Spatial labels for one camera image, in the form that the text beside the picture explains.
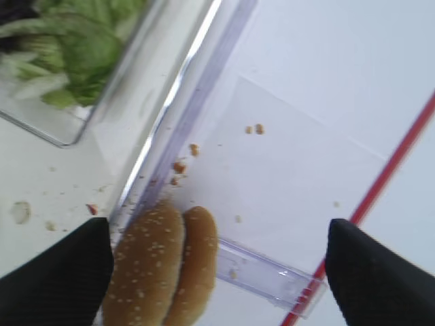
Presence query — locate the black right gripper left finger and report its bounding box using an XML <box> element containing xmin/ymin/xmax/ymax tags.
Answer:
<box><xmin>1</xmin><ymin>217</ymin><xmax>114</xmax><ymax>326</ymax></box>

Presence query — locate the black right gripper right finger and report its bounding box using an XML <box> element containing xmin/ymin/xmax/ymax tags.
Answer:
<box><xmin>325</xmin><ymin>219</ymin><xmax>434</xmax><ymax>326</ymax></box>

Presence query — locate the green lettuce in container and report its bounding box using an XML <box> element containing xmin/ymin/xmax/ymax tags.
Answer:
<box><xmin>1</xmin><ymin>1</ymin><xmax>149</xmax><ymax>109</ymax></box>

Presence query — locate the right clear cross divider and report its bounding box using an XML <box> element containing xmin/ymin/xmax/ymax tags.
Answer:
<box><xmin>216</xmin><ymin>238</ymin><xmax>328</xmax><ymax>319</ymax></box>

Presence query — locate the front sesame bun top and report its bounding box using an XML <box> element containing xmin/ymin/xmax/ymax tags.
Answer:
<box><xmin>102</xmin><ymin>203</ymin><xmax>185</xmax><ymax>325</ymax></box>

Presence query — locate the sesame bun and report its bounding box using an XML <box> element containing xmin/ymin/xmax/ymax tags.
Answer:
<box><xmin>102</xmin><ymin>203</ymin><xmax>185</xmax><ymax>325</ymax></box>
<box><xmin>163</xmin><ymin>206</ymin><xmax>218</xmax><ymax>325</ymax></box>

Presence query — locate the white rectangular tray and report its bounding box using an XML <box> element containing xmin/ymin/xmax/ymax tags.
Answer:
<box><xmin>1</xmin><ymin>1</ymin><xmax>220</xmax><ymax>274</ymax></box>

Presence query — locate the rear sesame bun top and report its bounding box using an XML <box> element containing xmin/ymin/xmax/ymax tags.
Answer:
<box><xmin>163</xmin><ymin>206</ymin><xmax>218</xmax><ymax>325</ymax></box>

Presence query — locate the right red tape strip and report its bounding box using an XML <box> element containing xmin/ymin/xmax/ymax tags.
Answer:
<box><xmin>281</xmin><ymin>95</ymin><xmax>434</xmax><ymax>326</ymax></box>

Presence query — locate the right clear acrylic divider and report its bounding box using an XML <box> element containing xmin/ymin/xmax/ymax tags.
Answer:
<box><xmin>109</xmin><ymin>1</ymin><xmax>258</xmax><ymax>242</ymax></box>

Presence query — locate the clear plastic salad container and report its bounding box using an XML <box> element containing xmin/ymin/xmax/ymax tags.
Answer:
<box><xmin>1</xmin><ymin>1</ymin><xmax>166</xmax><ymax>147</ymax></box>

